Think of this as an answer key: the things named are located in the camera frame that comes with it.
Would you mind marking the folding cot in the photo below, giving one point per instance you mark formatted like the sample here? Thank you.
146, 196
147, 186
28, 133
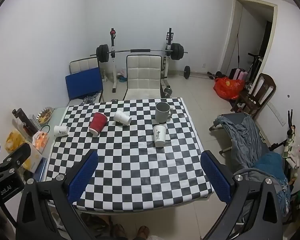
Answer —
233, 117

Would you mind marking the white weight bench rack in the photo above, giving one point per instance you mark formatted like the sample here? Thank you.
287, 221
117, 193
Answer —
114, 77

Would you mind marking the red plastic bag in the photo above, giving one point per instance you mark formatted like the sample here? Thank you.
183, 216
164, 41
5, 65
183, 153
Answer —
227, 87

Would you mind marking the grey cloth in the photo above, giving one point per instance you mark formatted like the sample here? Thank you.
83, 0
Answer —
245, 140

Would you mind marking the black white checkered tablecloth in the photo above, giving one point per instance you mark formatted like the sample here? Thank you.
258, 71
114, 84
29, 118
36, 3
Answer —
140, 170

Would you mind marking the dark glass bottle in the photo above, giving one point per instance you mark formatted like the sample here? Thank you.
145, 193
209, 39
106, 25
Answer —
25, 121

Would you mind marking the long black barbell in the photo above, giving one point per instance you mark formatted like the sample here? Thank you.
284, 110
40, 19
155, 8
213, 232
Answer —
103, 53

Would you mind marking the brown slipper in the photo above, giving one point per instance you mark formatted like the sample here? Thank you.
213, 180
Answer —
143, 233

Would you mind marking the tall white printed cup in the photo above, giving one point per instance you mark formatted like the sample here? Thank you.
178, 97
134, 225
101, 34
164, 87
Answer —
159, 136

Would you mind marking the blue board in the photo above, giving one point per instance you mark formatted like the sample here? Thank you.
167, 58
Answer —
84, 83

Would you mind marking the black tripod stand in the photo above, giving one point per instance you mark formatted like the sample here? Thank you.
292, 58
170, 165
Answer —
290, 122

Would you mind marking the white wall strip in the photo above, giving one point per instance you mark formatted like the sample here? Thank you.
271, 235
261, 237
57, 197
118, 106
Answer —
277, 113

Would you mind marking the door frame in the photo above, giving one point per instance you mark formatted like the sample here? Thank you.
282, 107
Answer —
230, 37

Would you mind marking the bowl of food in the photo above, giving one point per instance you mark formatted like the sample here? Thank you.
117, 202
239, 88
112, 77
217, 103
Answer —
45, 115

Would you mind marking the glass side table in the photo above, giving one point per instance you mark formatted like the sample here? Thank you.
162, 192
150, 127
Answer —
57, 116

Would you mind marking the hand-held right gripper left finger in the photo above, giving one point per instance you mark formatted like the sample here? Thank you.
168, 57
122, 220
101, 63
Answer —
82, 176

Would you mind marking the teal knitted blanket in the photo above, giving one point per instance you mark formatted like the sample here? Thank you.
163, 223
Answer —
270, 165

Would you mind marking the dark wooden chair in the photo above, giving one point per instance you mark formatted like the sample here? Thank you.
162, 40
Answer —
263, 90

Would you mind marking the chrome dumbbell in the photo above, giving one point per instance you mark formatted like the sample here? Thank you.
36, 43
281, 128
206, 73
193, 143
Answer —
168, 91

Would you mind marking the white cardboard box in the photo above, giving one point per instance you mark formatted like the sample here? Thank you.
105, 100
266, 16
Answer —
35, 158

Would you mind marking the blue book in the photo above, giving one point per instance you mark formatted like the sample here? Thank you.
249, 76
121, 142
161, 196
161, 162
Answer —
43, 168

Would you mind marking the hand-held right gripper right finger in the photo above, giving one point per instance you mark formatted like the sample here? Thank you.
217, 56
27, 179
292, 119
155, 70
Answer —
216, 177

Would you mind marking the white padded chair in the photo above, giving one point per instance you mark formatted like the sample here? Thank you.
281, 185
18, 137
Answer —
143, 77
83, 63

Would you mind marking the small white printed cup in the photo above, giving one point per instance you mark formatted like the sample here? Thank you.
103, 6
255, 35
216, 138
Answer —
60, 131

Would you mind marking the plain white paper cup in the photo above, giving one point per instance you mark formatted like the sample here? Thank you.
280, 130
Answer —
122, 117

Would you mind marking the orange plastic bag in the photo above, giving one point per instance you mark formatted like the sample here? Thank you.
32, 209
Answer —
40, 141

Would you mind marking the short black barbell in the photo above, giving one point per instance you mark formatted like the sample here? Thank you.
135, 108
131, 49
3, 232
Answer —
187, 71

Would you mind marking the black kick scooter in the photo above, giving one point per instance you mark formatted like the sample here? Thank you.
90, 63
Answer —
255, 65

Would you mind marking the pink suitcase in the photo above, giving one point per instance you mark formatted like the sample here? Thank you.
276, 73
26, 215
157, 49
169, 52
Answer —
237, 74

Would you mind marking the grey ceramic mug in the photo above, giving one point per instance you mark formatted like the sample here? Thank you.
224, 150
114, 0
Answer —
162, 114

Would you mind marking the red paper cup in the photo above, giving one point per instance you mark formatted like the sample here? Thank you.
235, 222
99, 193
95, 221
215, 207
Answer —
97, 123

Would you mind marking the yellow snack bag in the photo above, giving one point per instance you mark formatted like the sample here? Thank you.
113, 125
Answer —
15, 141

